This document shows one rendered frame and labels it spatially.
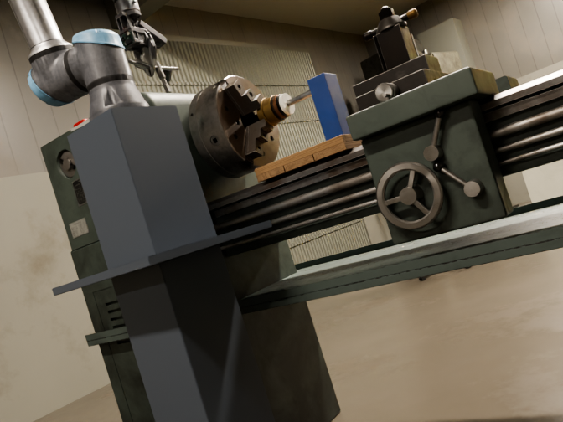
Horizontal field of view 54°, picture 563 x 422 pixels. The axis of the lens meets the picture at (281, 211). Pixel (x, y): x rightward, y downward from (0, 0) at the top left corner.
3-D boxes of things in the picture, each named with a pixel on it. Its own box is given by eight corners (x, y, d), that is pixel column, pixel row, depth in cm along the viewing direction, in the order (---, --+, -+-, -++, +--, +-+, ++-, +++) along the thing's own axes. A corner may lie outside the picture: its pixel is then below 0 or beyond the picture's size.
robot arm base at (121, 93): (113, 110, 129) (100, 70, 129) (80, 132, 139) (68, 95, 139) (162, 109, 141) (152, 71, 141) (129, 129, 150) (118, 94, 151)
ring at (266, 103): (250, 101, 174) (272, 90, 169) (266, 101, 182) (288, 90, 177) (258, 129, 174) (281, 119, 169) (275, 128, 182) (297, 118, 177)
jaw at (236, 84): (235, 120, 180) (213, 90, 175) (240, 112, 183) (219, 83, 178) (260, 108, 173) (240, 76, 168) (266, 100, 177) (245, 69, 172)
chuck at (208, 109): (203, 168, 170) (189, 74, 177) (266, 180, 195) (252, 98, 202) (224, 159, 165) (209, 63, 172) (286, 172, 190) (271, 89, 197)
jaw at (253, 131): (248, 135, 183) (247, 167, 178) (237, 129, 180) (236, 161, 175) (274, 124, 177) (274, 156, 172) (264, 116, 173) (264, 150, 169)
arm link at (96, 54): (113, 71, 132) (95, 17, 132) (71, 91, 137) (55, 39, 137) (143, 77, 143) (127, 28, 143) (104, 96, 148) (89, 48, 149)
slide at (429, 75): (360, 115, 135) (354, 98, 135) (418, 114, 171) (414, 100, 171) (430, 86, 125) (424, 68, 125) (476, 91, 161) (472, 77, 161)
